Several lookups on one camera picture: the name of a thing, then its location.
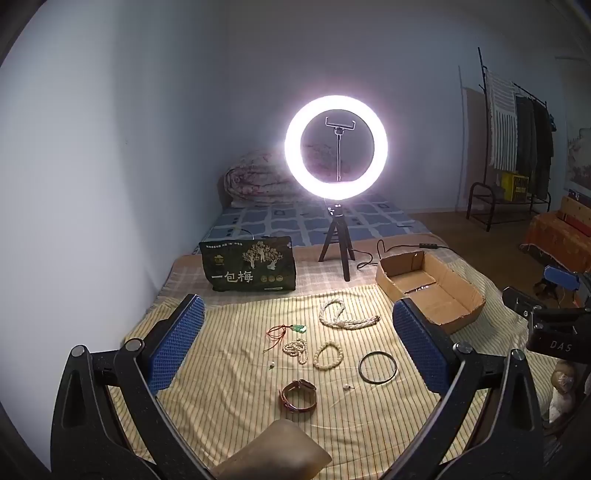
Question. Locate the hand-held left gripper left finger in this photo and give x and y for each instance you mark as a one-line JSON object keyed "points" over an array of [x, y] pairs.
{"points": [[178, 341]]}

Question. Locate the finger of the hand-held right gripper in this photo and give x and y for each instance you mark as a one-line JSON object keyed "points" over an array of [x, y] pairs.
{"points": [[519, 300], [561, 277]]}

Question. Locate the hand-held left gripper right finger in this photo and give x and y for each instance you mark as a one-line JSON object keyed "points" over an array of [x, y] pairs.
{"points": [[418, 341]]}

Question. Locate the cardboard box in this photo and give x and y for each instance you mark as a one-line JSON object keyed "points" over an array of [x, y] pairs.
{"points": [[443, 304]]}

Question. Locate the thin dark bangle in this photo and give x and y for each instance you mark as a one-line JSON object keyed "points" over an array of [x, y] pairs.
{"points": [[360, 368]]}

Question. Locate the person's right hand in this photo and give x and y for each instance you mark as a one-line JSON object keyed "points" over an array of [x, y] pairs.
{"points": [[563, 383]]}

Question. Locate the black floor gadget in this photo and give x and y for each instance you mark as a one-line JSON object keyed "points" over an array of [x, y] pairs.
{"points": [[545, 288]]}

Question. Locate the orange cloth covered bench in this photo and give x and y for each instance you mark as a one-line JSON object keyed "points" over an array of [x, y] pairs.
{"points": [[554, 240]]}

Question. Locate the yellow striped cloth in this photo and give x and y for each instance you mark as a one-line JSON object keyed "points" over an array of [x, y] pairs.
{"points": [[231, 360]]}

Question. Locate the wooden board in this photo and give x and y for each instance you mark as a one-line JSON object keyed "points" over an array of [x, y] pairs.
{"points": [[575, 210]]}

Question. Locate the yellow plastic crate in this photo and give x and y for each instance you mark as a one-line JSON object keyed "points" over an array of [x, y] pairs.
{"points": [[512, 184]]}

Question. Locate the dark printed snack bag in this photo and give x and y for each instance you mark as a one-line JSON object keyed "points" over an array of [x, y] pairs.
{"points": [[249, 263]]}

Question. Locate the black clothes rack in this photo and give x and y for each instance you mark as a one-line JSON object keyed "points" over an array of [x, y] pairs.
{"points": [[480, 189]]}

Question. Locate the beige checkered blanket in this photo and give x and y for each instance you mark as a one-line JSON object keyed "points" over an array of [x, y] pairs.
{"points": [[314, 277]]}

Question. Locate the black mini tripod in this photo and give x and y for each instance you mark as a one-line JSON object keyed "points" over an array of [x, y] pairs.
{"points": [[339, 240]]}

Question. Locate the dark hanging clothes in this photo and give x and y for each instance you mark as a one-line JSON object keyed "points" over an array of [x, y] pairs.
{"points": [[531, 147]]}

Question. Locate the blue patterned bedsheet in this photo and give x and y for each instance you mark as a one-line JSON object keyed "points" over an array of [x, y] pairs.
{"points": [[286, 226]]}

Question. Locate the striped hanging towel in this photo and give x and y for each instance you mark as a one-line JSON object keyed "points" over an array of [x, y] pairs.
{"points": [[501, 120]]}

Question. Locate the folded floral quilt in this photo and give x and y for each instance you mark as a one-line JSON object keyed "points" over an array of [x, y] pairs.
{"points": [[258, 180]]}

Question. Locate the landscape wall painting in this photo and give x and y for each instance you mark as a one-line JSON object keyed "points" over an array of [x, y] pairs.
{"points": [[581, 157]]}

